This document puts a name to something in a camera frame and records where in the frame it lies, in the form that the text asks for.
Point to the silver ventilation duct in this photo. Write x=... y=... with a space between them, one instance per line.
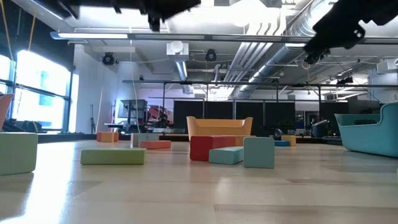
x=273 y=59

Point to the green block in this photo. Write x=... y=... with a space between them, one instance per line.
x=17 y=154
x=112 y=156

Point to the black monitor on stand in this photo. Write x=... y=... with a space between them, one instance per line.
x=133 y=107

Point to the teal block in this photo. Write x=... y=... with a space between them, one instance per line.
x=225 y=155

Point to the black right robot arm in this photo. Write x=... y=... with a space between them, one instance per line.
x=385 y=11

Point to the red-orange block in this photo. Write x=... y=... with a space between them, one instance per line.
x=155 y=144

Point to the yellow plastic bin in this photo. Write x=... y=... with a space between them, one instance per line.
x=217 y=127

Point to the small teal cube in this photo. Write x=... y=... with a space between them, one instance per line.
x=148 y=137
x=258 y=152

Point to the black partition wall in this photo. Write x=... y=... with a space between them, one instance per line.
x=217 y=109

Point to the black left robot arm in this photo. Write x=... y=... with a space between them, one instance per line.
x=71 y=7

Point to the white ceiling box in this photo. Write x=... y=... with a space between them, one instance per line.
x=177 y=51

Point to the large yellow-orange block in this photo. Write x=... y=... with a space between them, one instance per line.
x=239 y=140

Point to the long ceiling light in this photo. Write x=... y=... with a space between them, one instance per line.
x=93 y=35

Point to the black ceiling spotlight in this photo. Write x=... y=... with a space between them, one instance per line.
x=344 y=80
x=108 y=58
x=211 y=55
x=315 y=57

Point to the small orange cube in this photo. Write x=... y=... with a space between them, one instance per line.
x=105 y=137
x=291 y=138

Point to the black round bin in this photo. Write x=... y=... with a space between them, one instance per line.
x=320 y=129

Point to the orange plastic bin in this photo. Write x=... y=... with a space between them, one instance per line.
x=4 y=109

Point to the black aluminium table frame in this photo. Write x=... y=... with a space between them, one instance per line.
x=62 y=137

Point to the teal plastic bin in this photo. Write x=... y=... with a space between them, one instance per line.
x=367 y=140

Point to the black pipe frame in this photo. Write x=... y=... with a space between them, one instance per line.
x=248 y=83

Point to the large tan block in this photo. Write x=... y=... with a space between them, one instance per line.
x=134 y=140

